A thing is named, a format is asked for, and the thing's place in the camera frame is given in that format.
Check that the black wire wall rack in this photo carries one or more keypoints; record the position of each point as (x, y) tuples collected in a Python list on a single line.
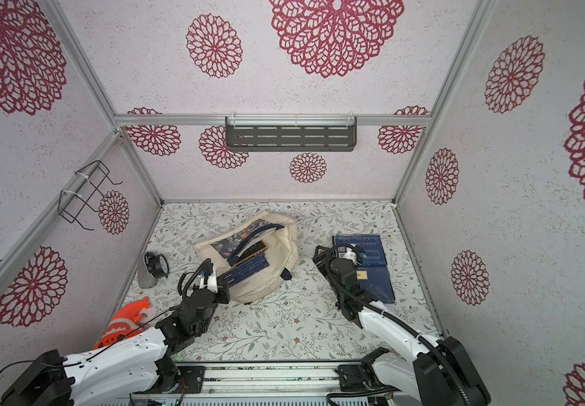
[(73, 201)]

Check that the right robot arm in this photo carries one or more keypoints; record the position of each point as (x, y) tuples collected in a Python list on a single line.
[(431, 370)]

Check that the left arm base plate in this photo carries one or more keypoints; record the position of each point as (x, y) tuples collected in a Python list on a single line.
[(186, 379)]

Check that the cream canvas tote bag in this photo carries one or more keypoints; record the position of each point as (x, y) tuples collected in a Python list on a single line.
[(280, 235)]

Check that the aluminium rail frame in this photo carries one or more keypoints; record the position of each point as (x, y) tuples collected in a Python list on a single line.
[(271, 379)]

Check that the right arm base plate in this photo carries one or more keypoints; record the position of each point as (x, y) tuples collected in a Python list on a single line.
[(358, 378)]

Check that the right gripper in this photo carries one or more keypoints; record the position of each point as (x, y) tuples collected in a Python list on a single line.
[(326, 255)]

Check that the red toy figure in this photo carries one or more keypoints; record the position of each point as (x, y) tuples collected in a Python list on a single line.
[(127, 322)]

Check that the grey slotted wall shelf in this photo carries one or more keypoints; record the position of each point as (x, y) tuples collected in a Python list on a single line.
[(291, 135)]

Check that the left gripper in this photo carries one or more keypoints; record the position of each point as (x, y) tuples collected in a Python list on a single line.
[(225, 295)]

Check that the blue book yellow label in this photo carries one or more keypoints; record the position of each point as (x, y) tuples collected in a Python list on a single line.
[(376, 281)]

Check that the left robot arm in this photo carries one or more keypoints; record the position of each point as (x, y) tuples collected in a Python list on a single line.
[(139, 363)]

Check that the blue book with barcode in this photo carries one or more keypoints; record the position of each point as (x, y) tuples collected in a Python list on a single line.
[(372, 245)]

